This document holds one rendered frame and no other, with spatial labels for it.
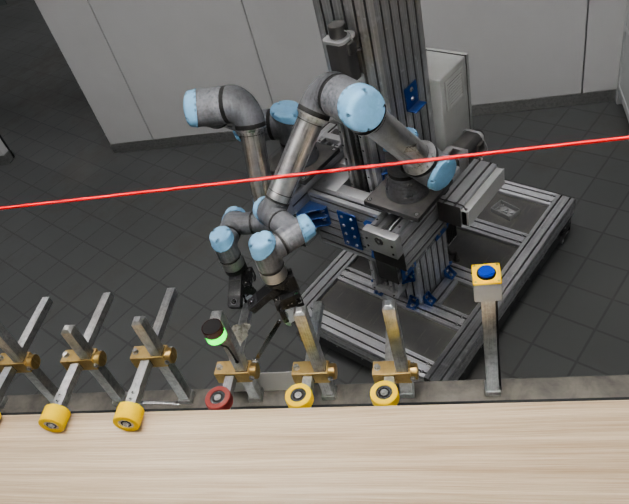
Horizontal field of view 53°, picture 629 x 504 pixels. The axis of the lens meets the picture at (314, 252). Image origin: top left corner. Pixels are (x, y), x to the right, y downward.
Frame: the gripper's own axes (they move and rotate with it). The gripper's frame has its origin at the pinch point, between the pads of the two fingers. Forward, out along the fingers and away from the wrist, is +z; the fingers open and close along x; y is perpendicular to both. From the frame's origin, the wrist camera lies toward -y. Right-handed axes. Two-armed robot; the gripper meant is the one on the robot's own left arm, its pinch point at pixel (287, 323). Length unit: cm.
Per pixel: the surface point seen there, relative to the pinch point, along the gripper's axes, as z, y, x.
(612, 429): 9, 70, -61
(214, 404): 6.1, -27.8, -15.4
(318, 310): 13.3, 10.2, 12.9
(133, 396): 0, -50, -7
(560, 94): 92, 198, 192
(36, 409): 25, -98, 24
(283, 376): 19.3, -7.5, -3.7
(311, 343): -1.9, 5.4, -12.5
